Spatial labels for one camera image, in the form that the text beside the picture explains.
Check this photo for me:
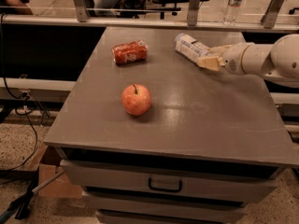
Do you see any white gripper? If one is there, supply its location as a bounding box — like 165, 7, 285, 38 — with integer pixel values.
197, 43, 251, 76

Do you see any clear water bottle background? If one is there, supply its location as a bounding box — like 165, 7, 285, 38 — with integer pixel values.
223, 0, 243, 24

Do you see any cardboard box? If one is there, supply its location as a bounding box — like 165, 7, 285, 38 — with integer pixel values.
37, 147, 82, 199

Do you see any metal railing frame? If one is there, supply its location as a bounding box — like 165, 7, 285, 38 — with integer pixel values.
3, 0, 299, 34

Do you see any blue label plastic bottle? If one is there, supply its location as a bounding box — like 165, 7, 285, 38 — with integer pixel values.
174, 34, 219, 67

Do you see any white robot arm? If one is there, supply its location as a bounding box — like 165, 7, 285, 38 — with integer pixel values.
196, 34, 299, 88

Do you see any grabber tool on floor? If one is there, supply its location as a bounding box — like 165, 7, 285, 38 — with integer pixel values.
0, 171, 64, 224

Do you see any black cable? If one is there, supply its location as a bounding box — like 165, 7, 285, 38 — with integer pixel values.
0, 13, 39, 173

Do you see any red apple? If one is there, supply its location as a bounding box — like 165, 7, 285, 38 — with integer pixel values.
121, 84, 151, 116

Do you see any black office chair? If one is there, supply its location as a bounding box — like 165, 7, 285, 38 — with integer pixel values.
120, 0, 211, 20

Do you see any black drawer handle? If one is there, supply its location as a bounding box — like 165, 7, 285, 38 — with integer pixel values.
148, 178, 183, 193

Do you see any grey drawer cabinet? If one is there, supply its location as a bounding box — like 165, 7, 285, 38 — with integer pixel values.
46, 28, 299, 224

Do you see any crushed red soda can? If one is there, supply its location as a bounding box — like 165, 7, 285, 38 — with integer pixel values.
112, 40, 148, 65

